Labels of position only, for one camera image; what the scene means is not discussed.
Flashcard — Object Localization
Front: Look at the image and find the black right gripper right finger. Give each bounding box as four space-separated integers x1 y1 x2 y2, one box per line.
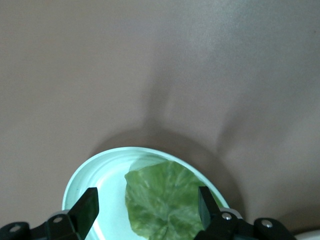
194 186 296 240

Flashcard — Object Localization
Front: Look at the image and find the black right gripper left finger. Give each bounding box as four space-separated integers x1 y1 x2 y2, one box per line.
0 186 100 240

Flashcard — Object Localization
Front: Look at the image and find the green lettuce leaf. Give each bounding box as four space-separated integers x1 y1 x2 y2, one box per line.
124 160 223 238

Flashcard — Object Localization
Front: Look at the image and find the pale green round plate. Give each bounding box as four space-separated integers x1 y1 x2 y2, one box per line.
61 146 231 240

